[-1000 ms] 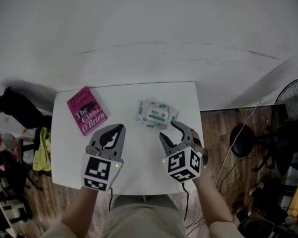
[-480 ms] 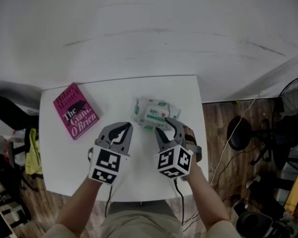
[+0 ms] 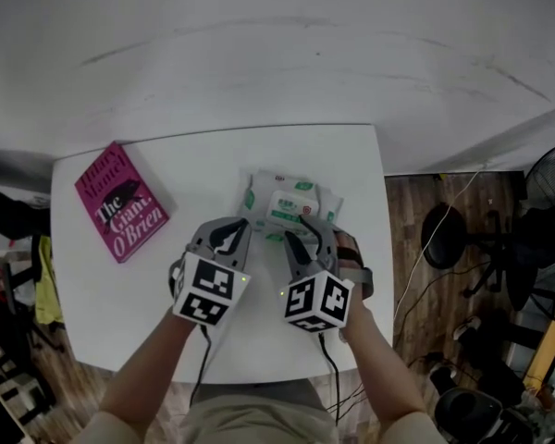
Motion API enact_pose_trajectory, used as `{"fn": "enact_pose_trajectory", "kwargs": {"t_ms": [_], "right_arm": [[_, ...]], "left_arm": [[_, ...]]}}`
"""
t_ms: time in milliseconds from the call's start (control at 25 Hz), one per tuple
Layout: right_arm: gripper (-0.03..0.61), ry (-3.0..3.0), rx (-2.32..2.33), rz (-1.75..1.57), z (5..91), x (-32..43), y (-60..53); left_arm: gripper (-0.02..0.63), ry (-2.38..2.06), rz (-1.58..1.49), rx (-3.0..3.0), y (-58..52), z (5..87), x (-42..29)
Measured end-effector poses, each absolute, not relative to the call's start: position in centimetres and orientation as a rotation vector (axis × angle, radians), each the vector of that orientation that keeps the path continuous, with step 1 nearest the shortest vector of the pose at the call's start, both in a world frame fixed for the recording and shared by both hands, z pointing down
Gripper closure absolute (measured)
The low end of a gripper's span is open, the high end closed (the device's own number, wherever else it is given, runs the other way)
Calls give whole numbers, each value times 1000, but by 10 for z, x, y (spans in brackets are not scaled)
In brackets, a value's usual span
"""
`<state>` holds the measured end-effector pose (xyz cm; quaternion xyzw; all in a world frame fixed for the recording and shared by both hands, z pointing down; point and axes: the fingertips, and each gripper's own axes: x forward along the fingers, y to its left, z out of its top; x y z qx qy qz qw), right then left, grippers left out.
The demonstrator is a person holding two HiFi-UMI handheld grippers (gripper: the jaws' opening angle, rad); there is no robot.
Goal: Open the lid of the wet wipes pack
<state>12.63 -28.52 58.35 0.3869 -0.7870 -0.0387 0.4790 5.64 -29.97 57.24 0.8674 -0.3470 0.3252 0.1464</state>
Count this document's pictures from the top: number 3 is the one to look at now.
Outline person's right forearm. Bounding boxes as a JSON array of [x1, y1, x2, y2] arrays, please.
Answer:
[[338, 299, 440, 444]]

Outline white cable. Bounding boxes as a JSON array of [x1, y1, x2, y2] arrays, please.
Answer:
[[391, 167, 487, 324]]

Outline yellow cloth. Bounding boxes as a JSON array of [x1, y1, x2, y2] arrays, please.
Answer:
[[34, 234, 65, 327]]

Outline person's right hand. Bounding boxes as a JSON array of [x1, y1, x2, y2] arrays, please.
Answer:
[[333, 228, 367, 273]]

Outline person's beige clothing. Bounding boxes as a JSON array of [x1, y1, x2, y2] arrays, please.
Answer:
[[178, 378, 341, 444]]

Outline black round appliance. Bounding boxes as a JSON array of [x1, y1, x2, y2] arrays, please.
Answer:
[[433, 385, 508, 444]]

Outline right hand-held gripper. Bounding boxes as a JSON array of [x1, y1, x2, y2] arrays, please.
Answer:
[[277, 215, 376, 334]]

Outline yellow frame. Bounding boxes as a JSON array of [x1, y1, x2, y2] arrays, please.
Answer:
[[524, 294, 555, 390]]

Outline black office chair base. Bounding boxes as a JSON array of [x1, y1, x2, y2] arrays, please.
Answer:
[[461, 210, 540, 312]]

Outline black standing fan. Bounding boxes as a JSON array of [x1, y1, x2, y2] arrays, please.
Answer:
[[521, 139, 555, 304]]

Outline black round stool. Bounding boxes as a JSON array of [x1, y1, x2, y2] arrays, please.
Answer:
[[419, 201, 469, 273]]

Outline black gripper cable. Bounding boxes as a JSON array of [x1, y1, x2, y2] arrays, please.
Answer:
[[317, 332, 342, 427], [189, 323, 213, 407]]

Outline white wet wipes pack lid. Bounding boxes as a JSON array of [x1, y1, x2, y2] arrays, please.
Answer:
[[265, 189, 318, 228]]

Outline white green wet wipes pack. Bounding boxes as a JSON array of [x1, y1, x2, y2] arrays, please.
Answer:
[[237, 167, 345, 243]]

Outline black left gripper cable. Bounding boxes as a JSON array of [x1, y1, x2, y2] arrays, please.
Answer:
[[189, 323, 213, 407]]

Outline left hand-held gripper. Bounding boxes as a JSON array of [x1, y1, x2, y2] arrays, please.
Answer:
[[167, 216, 253, 328]]

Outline magenta paperback book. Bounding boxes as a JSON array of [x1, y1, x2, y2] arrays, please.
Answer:
[[73, 140, 171, 265]]

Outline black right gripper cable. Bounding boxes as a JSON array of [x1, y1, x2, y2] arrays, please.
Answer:
[[317, 332, 342, 427]]

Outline person's left forearm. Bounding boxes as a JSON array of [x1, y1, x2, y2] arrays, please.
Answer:
[[97, 311, 201, 444]]

